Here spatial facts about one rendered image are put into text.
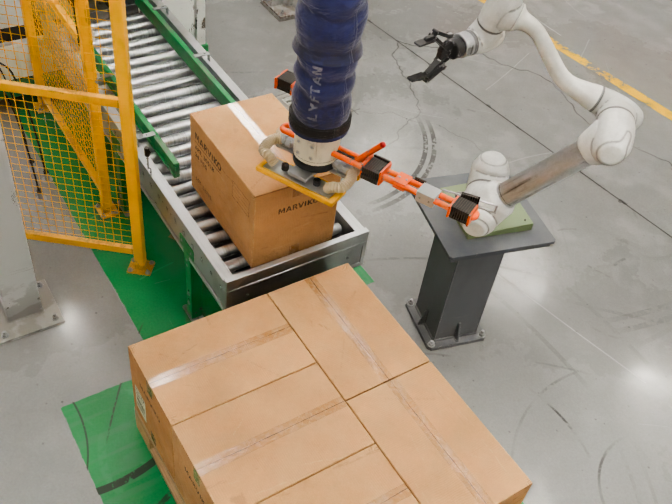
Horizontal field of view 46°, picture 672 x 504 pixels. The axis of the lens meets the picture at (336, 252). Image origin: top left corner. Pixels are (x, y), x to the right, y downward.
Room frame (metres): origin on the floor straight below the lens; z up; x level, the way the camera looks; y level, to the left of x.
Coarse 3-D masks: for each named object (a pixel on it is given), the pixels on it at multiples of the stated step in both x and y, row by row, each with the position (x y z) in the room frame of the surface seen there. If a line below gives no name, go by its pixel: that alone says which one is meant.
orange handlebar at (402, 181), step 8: (280, 128) 2.41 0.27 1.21; (336, 152) 2.31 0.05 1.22; (352, 152) 2.33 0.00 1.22; (344, 160) 2.28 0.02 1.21; (352, 160) 2.28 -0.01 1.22; (384, 176) 2.22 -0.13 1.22; (392, 176) 2.25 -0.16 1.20; (400, 176) 2.22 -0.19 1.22; (408, 176) 2.23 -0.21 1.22; (392, 184) 2.20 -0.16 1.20; (400, 184) 2.19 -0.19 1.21; (408, 184) 2.22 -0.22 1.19; (416, 184) 2.20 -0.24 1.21; (440, 200) 2.13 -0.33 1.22; (448, 200) 2.15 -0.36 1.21; (472, 216) 2.07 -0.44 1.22
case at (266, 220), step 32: (192, 128) 2.76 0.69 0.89; (224, 128) 2.71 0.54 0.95; (256, 128) 2.75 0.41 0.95; (192, 160) 2.77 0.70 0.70; (224, 160) 2.52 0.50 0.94; (256, 160) 2.53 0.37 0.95; (288, 160) 2.56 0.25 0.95; (224, 192) 2.51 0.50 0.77; (256, 192) 2.34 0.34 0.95; (288, 192) 2.40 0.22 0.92; (224, 224) 2.51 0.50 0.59; (256, 224) 2.32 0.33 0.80; (288, 224) 2.41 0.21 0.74; (320, 224) 2.51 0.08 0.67; (256, 256) 2.32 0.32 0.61
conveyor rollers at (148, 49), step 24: (96, 24) 4.05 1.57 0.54; (144, 24) 4.14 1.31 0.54; (96, 48) 3.80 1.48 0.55; (144, 48) 3.87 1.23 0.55; (168, 48) 3.94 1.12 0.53; (144, 72) 3.66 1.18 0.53; (168, 72) 3.67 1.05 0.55; (192, 72) 3.74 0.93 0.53; (168, 96) 3.47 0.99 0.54; (192, 96) 3.48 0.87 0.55; (168, 120) 3.27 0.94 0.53; (144, 144) 3.02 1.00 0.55; (168, 144) 3.08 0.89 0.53; (192, 216) 2.58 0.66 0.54; (216, 240) 2.46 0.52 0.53; (240, 264) 2.34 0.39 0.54
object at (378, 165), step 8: (368, 160) 2.28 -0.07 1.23; (376, 160) 2.29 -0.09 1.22; (384, 160) 2.29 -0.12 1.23; (360, 168) 2.24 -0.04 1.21; (368, 168) 2.24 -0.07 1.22; (376, 168) 2.25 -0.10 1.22; (384, 168) 2.24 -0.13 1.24; (360, 176) 2.23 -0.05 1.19; (368, 176) 2.22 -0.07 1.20; (376, 176) 2.21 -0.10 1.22; (376, 184) 2.21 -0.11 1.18
